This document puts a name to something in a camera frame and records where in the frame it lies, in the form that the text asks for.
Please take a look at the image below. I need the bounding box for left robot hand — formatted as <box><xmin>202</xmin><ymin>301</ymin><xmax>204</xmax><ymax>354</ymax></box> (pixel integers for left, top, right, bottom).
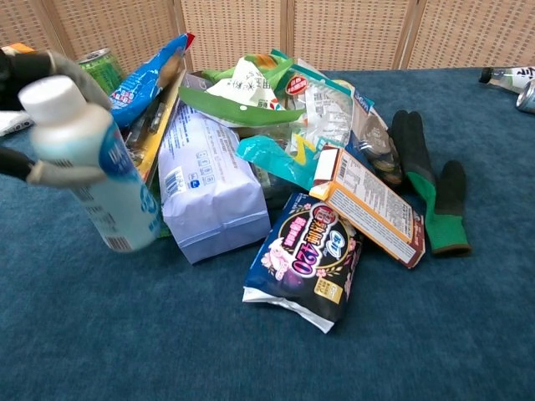
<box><xmin>0</xmin><ymin>48</ymin><xmax>112</xmax><ymax>188</ymax></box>

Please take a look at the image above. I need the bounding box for white blue plastic bottle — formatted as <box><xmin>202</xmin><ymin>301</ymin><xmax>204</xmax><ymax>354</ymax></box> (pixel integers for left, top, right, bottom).
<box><xmin>18</xmin><ymin>75</ymin><xmax>163</xmax><ymax>253</ymax></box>

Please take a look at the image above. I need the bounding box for clear glass bottle black cap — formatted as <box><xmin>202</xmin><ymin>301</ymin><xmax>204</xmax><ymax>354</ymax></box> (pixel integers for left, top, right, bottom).
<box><xmin>478</xmin><ymin>66</ymin><xmax>535</xmax><ymax>94</ymax></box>

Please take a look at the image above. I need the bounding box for green drink can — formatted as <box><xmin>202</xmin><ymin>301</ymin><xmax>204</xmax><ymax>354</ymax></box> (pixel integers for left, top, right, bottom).
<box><xmin>77</xmin><ymin>48</ymin><xmax>126</xmax><ymax>96</ymax></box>

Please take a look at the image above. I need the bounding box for blue snack bag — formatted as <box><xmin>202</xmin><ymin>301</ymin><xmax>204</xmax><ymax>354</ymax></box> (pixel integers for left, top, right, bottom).
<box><xmin>109</xmin><ymin>33</ymin><xmax>196</xmax><ymax>129</ymax></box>

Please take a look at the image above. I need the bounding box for yellow blister card package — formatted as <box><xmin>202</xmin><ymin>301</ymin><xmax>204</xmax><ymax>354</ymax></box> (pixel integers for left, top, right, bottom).
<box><xmin>123</xmin><ymin>69</ymin><xmax>187</xmax><ymax>189</ymax></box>

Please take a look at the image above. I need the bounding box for green and white paper bag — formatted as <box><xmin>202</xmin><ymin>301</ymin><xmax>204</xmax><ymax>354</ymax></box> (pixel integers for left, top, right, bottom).
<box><xmin>178</xmin><ymin>53</ymin><xmax>306</xmax><ymax>128</ymax></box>

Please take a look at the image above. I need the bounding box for pale blue tissue pack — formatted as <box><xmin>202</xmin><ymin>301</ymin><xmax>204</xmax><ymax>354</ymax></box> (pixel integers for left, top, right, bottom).
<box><xmin>157</xmin><ymin>101</ymin><xmax>273</xmax><ymax>266</ymax></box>

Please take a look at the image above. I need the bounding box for woven folding screen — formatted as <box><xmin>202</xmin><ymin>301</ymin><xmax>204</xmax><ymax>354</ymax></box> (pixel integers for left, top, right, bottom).
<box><xmin>0</xmin><ymin>0</ymin><xmax>535</xmax><ymax>73</ymax></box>

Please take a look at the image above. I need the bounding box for teal plastic wrapper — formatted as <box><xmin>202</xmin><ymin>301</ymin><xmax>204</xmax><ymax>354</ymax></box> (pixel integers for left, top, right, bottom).
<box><xmin>235</xmin><ymin>134</ymin><xmax>329</xmax><ymax>192</ymax></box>

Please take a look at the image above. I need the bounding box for clear plastic pouch red label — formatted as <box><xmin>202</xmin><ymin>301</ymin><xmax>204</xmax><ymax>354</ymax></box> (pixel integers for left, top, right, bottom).
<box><xmin>285</xmin><ymin>58</ymin><xmax>356</xmax><ymax>148</ymax></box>

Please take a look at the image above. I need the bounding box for dark sanitary pad pack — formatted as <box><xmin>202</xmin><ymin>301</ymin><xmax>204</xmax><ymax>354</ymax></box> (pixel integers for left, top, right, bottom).
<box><xmin>242</xmin><ymin>191</ymin><xmax>364</xmax><ymax>334</ymax></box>

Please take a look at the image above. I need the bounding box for dark blue snack pouch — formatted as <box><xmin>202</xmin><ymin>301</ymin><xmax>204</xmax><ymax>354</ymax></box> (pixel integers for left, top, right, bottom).
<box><xmin>349</xmin><ymin>89</ymin><xmax>405</xmax><ymax>188</ymax></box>

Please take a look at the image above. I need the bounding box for orange and white carton box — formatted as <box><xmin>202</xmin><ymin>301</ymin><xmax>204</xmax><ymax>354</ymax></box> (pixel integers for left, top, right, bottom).
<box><xmin>308</xmin><ymin>145</ymin><xmax>426</xmax><ymax>269</ymax></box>

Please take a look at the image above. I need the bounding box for black and green work glove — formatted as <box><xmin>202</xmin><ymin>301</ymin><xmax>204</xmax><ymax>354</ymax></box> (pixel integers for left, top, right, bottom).
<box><xmin>387</xmin><ymin>109</ymin><xmax>473</xmax><ymax>256</ymax></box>

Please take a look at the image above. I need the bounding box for silver drink can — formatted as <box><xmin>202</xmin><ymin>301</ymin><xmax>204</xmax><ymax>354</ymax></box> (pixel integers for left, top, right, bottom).
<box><xmin>515</xmin><ymin>78</ymin><xmax>535</xmax><ymax>115</ymax></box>

